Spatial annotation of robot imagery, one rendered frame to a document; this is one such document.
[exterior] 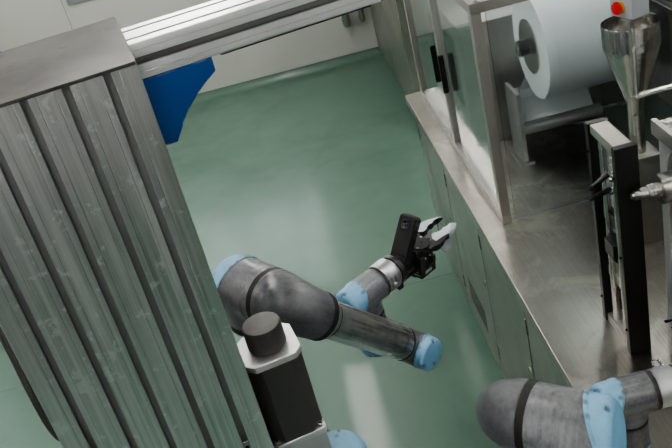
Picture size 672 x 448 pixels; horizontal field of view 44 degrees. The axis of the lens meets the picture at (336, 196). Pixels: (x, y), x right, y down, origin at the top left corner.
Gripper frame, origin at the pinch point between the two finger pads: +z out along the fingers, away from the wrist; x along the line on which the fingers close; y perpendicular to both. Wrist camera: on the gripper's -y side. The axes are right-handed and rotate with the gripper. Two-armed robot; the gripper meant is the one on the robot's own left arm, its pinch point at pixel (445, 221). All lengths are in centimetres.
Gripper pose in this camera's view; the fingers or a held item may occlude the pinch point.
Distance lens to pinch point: 202.7
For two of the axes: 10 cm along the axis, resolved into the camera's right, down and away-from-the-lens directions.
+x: 7.1, 3.1, -6.3
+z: 6.9, -4.7, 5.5
